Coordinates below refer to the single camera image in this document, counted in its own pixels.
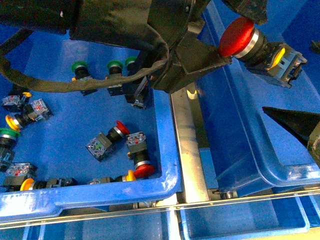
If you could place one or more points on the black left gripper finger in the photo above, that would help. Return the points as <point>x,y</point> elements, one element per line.
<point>254,10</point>

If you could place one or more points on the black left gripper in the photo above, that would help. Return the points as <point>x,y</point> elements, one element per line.
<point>179,23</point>

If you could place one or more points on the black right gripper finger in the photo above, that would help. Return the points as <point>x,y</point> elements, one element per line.
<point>298,123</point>

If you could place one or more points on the red mushroom push button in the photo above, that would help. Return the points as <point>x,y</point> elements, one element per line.
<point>138,152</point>
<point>103,145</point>
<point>274,61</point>

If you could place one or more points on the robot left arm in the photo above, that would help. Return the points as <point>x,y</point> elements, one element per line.
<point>120,23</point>

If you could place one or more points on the blue middle bin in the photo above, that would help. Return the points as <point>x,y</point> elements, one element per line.
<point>250,151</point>

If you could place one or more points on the green push button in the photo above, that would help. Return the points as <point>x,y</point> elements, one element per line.
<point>115,69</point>
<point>80,70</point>
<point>16,99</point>
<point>8,140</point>
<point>137,93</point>

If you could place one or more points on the blue lower shelf bin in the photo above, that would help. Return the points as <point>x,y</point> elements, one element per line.
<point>251,219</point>

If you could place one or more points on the metal rack beam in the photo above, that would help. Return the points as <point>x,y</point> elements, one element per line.
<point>193,178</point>

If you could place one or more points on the blue source bin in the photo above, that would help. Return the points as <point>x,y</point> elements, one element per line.
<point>57,146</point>

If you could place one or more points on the yellow push button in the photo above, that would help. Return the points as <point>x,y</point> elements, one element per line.
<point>35,111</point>
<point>17,173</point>
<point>129,177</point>

